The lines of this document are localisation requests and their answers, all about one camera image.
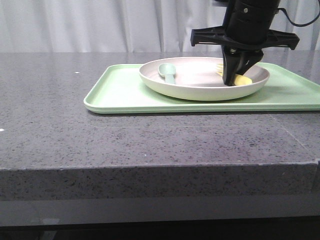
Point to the white pleated curtain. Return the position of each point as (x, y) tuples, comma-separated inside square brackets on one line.
[(105, 26)]

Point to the yellow plastic fork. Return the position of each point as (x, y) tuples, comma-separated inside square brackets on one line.
[(239, 80)]

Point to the pale blue plastic spoon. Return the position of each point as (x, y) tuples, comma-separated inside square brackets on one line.
[(168, 72)]

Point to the beige round plate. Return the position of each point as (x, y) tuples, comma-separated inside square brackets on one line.
[(196, 79)]

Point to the light green plastic tray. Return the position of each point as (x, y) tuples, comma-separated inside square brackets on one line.
[(120, 90)]

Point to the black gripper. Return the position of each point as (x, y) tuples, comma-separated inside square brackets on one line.
[(246, 26)]

